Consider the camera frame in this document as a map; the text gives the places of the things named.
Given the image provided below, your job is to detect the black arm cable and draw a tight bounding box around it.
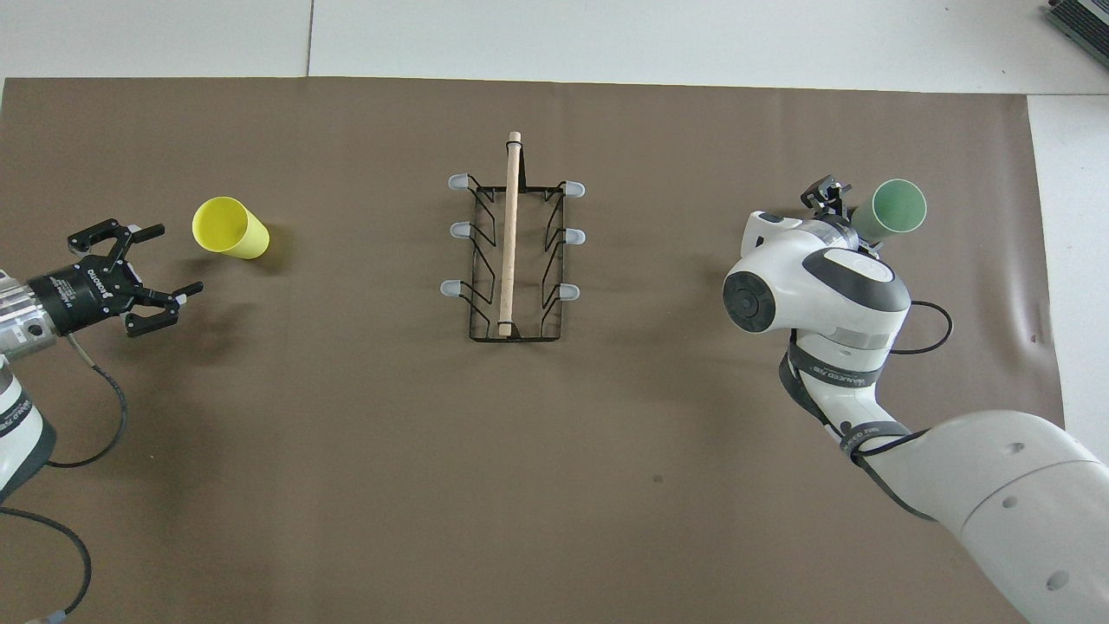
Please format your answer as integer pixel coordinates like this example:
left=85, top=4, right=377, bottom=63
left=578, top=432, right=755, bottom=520
left=888, top=300, right=954, bottom=356
left=0, top=334, right=129, bottom=624

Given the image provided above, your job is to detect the yellow plastic cup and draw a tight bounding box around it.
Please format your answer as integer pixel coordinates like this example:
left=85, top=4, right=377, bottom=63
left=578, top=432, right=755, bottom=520
left=191, top=196, right=270, bottom=259

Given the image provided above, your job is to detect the black wire cup rack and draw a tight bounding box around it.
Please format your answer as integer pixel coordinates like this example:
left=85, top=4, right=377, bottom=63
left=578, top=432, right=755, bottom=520
left=440, top=131, right=587, bottom=344

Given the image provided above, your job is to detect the grey ribbed device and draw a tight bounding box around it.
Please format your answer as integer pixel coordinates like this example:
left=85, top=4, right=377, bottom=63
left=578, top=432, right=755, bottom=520
left=1044, top=0, right=1109, bottom=46

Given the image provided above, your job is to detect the brown paper table mat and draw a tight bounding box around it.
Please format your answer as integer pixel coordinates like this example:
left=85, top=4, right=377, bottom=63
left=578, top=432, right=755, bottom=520
left=0, top=76, right=1093, bottom=624

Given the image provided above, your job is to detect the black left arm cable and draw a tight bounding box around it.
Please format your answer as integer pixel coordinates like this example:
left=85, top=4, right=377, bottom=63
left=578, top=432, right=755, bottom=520
left=0, top=334, right=129, bottom=624

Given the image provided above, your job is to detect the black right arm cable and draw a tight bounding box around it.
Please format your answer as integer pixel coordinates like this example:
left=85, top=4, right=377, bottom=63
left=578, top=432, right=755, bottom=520
left=888, top=300, right=954, bottom=356

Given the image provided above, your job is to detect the pale green plastic cup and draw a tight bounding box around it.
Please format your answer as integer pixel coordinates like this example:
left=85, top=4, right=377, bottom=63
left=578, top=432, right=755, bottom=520
left=853, top=179, right=928, bottom=244

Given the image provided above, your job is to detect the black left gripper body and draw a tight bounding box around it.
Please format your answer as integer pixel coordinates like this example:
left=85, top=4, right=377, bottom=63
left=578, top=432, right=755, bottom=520
left=28, top=256, right=146, bottom=336

